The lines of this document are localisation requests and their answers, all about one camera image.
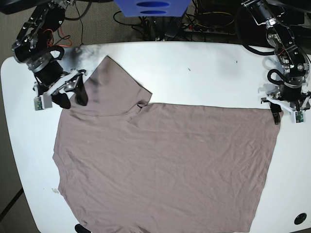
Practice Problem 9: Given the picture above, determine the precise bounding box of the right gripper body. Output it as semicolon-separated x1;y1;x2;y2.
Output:
33;62;86;96

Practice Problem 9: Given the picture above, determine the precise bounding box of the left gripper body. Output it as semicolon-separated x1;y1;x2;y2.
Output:
260;83;311;113

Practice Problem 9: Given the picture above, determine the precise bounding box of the mauve T-shirt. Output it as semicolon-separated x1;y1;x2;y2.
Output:
53;57;280;233

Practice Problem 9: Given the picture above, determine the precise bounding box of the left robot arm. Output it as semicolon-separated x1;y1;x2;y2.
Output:
49;0;311;124

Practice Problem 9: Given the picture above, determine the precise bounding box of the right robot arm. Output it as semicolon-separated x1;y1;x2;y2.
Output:
12;0;88;111

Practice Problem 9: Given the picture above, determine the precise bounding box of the white crumb scrap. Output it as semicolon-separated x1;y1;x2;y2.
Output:
52;188;59;194

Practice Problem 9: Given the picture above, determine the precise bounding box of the blue plastic bin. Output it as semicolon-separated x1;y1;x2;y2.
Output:
114;0;191;17

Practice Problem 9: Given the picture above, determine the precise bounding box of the black table grommet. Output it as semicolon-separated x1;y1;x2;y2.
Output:
294;213;307;225

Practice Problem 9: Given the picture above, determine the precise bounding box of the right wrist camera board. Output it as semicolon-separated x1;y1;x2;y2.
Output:
34;95;52;111

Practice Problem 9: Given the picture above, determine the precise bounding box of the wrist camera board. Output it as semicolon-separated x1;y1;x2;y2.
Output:
292;111;305;123
34;95;52;111

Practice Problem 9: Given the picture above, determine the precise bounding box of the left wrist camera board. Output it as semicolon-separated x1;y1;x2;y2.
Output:
292;111;305;123

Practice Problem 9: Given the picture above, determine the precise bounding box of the power strip with red switch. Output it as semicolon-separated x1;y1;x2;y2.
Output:
182;24;236;35

